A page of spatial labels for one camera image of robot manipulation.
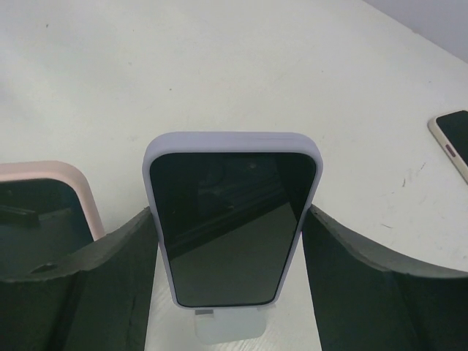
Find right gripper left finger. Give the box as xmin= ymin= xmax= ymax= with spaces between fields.
xmin=1 ymin=208 xmax=158 ymax=350

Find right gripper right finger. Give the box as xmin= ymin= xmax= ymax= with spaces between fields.
xmin=302 ymin=207 xmax=467 ymax=350

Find pink case phone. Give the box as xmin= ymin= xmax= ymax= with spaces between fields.
xmin=1 ymin=161 xmax=105 ymax=278

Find white folding phone stand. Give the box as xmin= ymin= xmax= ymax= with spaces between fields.
xmin=194 ymin=305 xmax=275 ymax=345

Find purple case phone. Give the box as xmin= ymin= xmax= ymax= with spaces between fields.
xmin=142 ymin=132 xmax=323 ymax=310

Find cream case phone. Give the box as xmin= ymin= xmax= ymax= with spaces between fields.
xmin=428 ymin=110 xmax=468 ymax=182

